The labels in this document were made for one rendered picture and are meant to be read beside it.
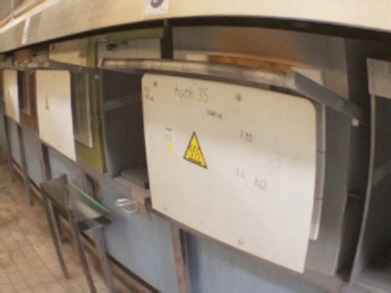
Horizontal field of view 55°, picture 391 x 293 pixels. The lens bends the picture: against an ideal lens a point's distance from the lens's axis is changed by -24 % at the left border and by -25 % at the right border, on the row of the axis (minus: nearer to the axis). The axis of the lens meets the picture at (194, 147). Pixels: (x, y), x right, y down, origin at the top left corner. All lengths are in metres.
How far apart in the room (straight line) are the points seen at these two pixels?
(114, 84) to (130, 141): 0.26
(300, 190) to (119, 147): 1.11
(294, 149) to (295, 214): 0.14
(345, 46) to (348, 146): 0.23
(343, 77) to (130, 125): 1.18
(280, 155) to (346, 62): 0.27
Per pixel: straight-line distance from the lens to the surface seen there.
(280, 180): 0.98
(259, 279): 1.46
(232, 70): 0.86
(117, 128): 1.91
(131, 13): 0.99
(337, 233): 1.08
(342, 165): 1.01
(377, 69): 0.88
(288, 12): 0.64
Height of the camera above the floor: 1.50
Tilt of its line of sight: 17 degrees down
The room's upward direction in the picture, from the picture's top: 4 degrees counter-clockwise
